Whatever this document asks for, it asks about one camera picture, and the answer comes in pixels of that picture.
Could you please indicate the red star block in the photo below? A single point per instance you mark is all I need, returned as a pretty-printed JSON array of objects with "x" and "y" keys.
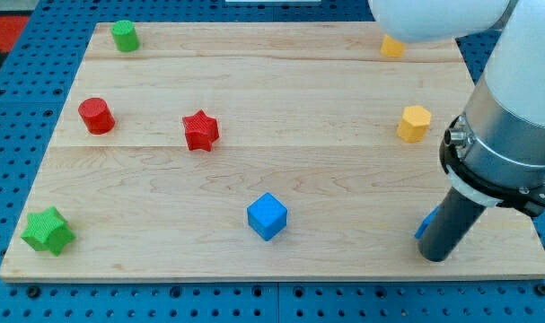
[{"x": 200, "y": 131}]

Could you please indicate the blue cube block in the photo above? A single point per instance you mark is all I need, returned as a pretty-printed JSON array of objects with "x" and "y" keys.
[{"x": 267, "y": 216}]

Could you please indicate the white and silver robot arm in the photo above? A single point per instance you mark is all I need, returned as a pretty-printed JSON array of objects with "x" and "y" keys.
[{"x": 494, "y": 152}]

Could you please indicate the yellow block far edge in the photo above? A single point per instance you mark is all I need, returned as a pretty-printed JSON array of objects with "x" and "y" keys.
[{"x": 391, "y": 47}]

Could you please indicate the yellow hexagon block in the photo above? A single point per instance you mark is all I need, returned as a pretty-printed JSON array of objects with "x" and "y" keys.
[{"x": 414, "y": 123}]

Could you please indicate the wooden board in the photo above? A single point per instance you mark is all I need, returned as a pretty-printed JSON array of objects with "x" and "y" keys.
[{"x": 306, "y": 111}]

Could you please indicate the green cylinder block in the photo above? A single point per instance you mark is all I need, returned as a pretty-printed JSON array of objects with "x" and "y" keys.
[{"x": 124, "y": 35}]

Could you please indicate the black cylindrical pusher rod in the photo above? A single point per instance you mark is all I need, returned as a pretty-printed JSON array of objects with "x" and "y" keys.
[{"x": 455, "y": 217}]

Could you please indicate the green star block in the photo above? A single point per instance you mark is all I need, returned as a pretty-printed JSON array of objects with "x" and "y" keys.
[{"x": 47, "y": 231}]

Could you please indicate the blue triangle block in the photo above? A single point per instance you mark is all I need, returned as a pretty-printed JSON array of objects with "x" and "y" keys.
[{"x": 425, "y": 223}]

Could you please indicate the red cylinder block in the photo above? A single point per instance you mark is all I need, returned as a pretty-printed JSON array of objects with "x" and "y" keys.
[{"x": 96, "y": 116}]

